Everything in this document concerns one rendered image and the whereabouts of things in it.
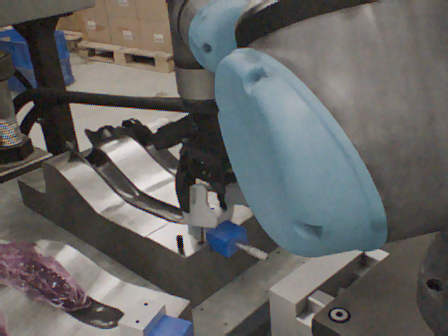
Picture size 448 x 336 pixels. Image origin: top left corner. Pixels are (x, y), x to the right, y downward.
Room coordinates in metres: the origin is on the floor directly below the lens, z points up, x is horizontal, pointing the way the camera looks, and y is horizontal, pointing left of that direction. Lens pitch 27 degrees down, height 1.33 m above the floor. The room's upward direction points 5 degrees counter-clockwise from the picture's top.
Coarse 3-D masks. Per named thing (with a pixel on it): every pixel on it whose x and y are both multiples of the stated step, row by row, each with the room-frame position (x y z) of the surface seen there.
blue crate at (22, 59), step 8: (0, 32) 4.73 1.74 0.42; (8, 32) 4.79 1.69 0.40; (16, 32) 4.85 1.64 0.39; (56, 32) 4.59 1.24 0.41; (0, 40) 4.42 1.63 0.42; (8, 40) 4.35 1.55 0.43; (16, 40) 4.83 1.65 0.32; (24, 40) 4.89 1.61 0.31; (56, 40) 4.46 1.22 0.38; (64, 40) 4.51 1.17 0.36; (0, 48) 4.44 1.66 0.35; (8, 48) 4.37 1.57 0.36; (16, 48) 4.30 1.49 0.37; (24, 48) 4.23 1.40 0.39; (64, 48) 4.50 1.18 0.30; (16, 56) 4.32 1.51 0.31; (24, 56) 4.25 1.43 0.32; (64, 56) 4.49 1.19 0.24; (16, 64) 4.33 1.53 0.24; (24, 64) 4.26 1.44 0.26
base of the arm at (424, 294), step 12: (432, 240) 0.35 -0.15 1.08; (444, 240) 0.33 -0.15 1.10; (432, 252) 0.33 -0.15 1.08; (444, 252) 0.32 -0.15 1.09; (420, 264) 0.35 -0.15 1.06; (432, 264) 0.33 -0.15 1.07; (444, 264) 0.32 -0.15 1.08; (420, 276) 0.33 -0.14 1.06; (432, 276) 0.33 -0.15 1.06; (444, 276) 0.30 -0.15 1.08; (420, 288) 0.32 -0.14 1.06; (432, 288) 0.33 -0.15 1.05; (444, 288) 0.30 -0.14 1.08; (420, 300) 0.32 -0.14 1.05; (432, 300) 0.30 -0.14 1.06; (444, 300) 0.30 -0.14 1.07; (420, 312) 0.32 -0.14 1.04; (432, 312) 0.30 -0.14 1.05; (444, 312) 0.29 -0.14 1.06; (432, 324) 0.30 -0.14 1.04; (444, 324) 0.29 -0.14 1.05
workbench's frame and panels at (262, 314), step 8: (400, 240) 1.04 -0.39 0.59; (384, 248) 0.99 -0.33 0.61; (392, 248) 1.01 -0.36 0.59; (264, 304) 0.63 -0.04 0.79; (256, 312) 0.62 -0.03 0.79; (264, 312) 0.63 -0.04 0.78; (248, 320) 0.61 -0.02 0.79; (256, 320) 0.62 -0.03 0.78; (264, 320) 0.63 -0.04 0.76; (240, 328) 0.59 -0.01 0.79; (248, 328) 0.60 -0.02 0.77; (256, 328) 0.68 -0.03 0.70; (264, 328) 0.70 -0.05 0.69
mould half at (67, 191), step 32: (64, 160) 0.88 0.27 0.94; (128, 160) 0.90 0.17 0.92; (32, 192) 0.94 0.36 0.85; (64, 192) 0.85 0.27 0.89; (96, 192) 0.82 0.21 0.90; (160, 192) 0.83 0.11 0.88; (64, 224) 0.87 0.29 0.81; (96, 224) 0.79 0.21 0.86; (128, 224) 0.73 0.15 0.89; (160, 224) 0.72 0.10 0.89; (256, 224) 0.72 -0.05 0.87; (128, 256) 0.73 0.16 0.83; (160, 256) 0.67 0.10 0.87; (192, 256) 0.63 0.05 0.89; (224, 256) 0.67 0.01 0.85; (160, 288) 0.68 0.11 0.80; (192, 288) 0.63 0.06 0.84
